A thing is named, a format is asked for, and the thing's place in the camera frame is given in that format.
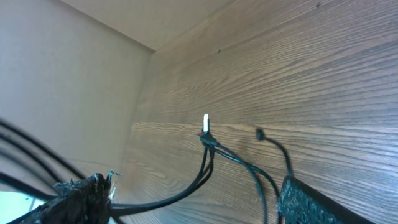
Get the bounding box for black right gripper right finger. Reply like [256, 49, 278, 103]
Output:
[278, 175, 373, 224]

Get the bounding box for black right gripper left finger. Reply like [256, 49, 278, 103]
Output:
[6, 173, 113, 224]

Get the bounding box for black multi-connector USB cable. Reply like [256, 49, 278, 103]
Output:
[108, 113, 282, 224]

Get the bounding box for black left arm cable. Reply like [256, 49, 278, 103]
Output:
[0, 119, 86, 200]

